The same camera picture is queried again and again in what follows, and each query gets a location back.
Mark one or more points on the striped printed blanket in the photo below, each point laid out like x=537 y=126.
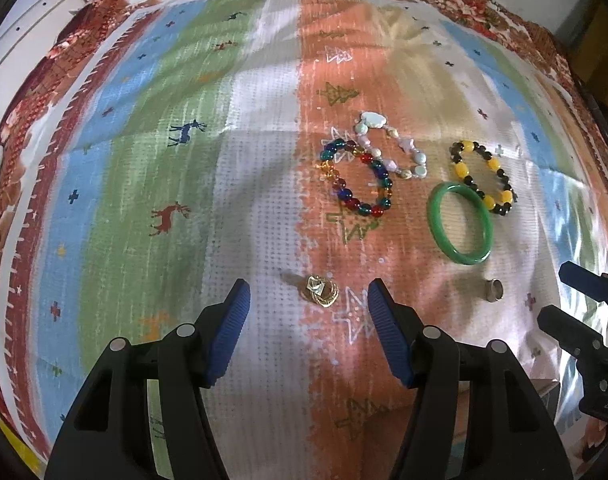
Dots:
x=184 y=185

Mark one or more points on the green jade bangle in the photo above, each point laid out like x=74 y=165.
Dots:
x=436 y=230

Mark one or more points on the white cabinet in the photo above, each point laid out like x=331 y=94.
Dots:
x=19 y=30

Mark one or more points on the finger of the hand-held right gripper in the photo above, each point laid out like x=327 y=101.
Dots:
x=569 y=330
x=584 y=277

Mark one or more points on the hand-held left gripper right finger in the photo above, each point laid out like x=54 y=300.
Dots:
x=389 y=332

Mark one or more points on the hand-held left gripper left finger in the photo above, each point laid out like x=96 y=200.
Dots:
x=228 y=330

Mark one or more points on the floral bedsheet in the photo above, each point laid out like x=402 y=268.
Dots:
x=24 y=125

